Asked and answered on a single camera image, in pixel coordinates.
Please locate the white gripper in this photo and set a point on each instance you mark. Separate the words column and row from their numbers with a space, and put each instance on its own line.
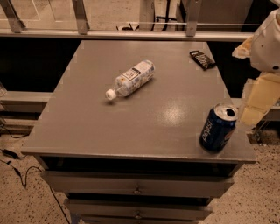
column 268, row 49

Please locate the blue pepsi can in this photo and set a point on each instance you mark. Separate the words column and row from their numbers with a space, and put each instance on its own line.
column 219, row 127

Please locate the black rxbar chocolate wrapper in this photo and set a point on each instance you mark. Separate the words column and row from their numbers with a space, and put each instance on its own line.
column 202, row 60

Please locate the clear plastic water bottle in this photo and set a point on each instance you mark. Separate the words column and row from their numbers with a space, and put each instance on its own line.
column 130, row 81

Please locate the grey drawer cabinet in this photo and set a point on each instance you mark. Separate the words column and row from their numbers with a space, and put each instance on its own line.
column 154, row 130

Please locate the upper grey drawer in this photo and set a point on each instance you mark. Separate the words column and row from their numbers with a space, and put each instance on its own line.
column 137, row 184

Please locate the grey drawer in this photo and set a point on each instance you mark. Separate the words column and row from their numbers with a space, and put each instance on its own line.
column 137, row 210
column 137, row 184

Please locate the lower grey drawer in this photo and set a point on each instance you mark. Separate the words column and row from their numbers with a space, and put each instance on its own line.
column 137, row 210

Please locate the metal railing frame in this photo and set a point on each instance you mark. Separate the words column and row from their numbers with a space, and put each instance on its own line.
column 198, row 20

